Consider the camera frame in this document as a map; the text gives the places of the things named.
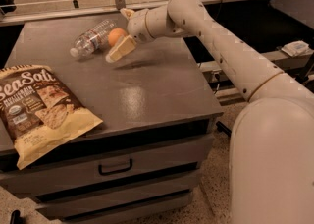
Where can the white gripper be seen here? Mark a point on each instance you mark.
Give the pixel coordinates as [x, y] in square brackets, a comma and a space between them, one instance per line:
[137, 27]

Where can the orange fruit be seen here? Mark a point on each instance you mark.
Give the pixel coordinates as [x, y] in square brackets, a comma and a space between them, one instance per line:
[114, 35]

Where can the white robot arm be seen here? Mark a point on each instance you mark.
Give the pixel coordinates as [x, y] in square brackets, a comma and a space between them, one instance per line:
[272, 142]

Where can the clear plastic water bottle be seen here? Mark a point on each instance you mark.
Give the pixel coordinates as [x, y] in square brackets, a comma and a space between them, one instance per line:
[93, 39]

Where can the grey metal side bench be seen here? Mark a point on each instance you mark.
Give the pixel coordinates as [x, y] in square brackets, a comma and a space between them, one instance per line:
[253, 71]

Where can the sea salt chips bag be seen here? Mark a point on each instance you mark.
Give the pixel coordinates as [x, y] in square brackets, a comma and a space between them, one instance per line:
[39, 112]

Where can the grey drawer cabinet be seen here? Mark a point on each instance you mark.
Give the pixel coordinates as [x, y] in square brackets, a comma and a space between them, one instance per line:
[156, 108]

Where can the black stand legs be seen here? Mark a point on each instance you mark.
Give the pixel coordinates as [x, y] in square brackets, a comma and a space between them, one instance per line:
[223, 128]

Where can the small white box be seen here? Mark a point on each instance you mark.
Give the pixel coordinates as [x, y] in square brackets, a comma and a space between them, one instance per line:
[296, 48]

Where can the black drawer handle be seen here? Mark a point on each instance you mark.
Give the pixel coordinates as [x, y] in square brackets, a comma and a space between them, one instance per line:
[115, 169]

